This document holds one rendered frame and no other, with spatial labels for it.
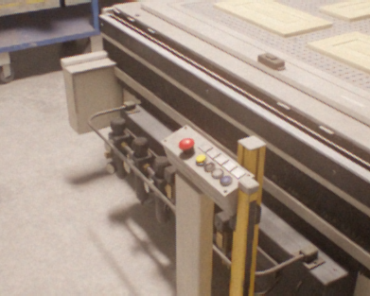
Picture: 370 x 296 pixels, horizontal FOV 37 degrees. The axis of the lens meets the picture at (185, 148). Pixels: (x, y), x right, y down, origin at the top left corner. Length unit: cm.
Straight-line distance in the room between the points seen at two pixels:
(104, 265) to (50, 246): 28
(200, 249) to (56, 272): 105
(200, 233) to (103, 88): 140
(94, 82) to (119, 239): 74
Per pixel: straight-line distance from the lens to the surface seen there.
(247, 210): 121
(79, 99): 264
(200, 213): 137
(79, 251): 247
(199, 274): 150
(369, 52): 210
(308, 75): 189
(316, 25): 236
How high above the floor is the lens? 159
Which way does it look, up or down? 30 degrees down
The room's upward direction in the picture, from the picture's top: straight up
